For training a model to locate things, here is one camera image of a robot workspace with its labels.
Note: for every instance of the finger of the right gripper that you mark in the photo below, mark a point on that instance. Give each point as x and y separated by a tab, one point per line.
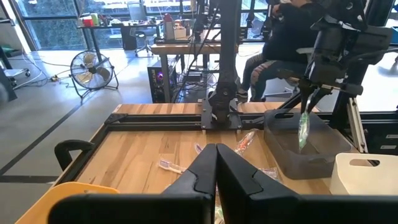
306	95
320	92

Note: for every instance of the black computer tower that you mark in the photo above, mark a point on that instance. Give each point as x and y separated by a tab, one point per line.
157	84

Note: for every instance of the black floor fan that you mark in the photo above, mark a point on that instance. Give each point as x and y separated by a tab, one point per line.
91	70

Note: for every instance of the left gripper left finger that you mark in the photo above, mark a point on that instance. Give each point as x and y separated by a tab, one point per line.
186	205

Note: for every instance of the black table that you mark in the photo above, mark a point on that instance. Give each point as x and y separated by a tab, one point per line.
109	26

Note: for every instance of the orange plastic bin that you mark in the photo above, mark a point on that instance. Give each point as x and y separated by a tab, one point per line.
40	208

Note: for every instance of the purple toothbrush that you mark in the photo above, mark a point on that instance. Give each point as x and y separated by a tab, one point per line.
198	147
171	166

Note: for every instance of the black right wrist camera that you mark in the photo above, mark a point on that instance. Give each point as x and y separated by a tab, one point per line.
357	37

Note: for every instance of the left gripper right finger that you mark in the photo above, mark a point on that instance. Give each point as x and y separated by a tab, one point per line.
248	205

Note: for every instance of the black frame clamp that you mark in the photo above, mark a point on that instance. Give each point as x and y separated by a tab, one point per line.
66	146

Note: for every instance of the silver aluminium post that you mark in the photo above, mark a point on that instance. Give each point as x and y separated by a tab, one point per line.
357	124

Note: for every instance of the black office chair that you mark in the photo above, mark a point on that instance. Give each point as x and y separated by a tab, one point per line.
143	35

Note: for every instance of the white plastic bin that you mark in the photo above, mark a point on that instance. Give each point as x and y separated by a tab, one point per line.
348	180

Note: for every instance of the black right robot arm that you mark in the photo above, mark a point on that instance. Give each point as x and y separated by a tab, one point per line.
228	62

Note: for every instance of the person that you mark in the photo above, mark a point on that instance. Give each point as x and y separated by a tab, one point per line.
286	31

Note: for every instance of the orange wrapped toothbrush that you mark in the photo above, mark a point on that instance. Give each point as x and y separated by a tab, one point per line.
245	141

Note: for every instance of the wooden workbench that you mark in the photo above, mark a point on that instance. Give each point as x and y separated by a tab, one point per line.
180	48

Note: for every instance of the green toothbrush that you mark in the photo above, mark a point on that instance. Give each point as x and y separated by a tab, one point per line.
304	129

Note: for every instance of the grey plastic bin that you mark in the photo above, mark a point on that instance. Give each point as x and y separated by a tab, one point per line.
289	155

